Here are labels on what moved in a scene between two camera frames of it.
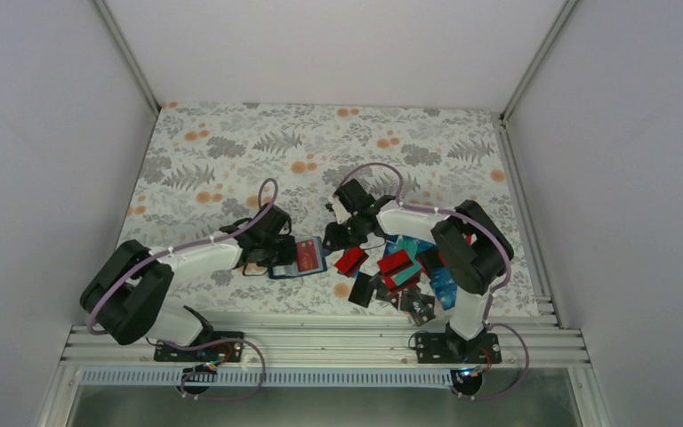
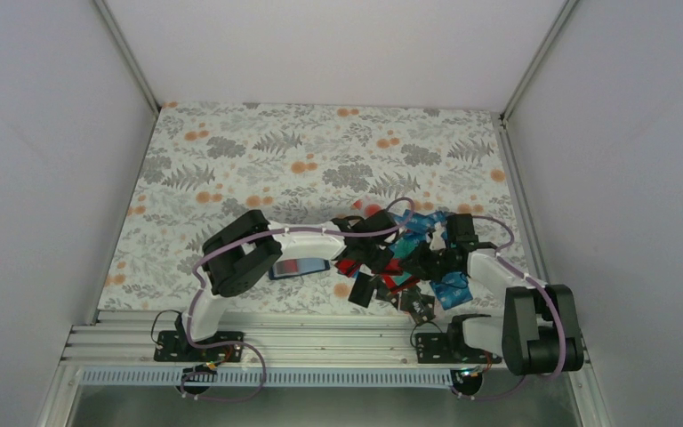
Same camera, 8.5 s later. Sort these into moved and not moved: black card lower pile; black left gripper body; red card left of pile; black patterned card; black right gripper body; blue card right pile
Moved: black right gripper body; black left gripper body
Not moved: red card left of pile; black patterned card; black card lower pile; blue card right pile
